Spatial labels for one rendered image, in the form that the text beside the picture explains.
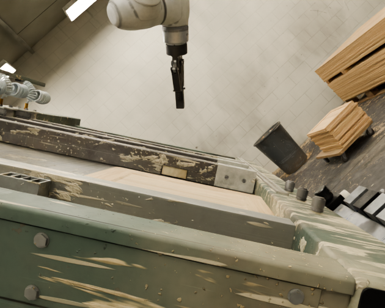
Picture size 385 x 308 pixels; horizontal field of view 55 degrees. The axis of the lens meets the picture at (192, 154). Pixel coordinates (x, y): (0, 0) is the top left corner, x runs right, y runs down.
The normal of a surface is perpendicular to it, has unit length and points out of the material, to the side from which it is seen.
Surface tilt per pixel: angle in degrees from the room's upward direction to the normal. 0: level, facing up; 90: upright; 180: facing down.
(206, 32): 90
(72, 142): 90
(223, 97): 90
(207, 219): 90
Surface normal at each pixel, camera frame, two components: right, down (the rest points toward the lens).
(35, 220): -0.07, 0.04
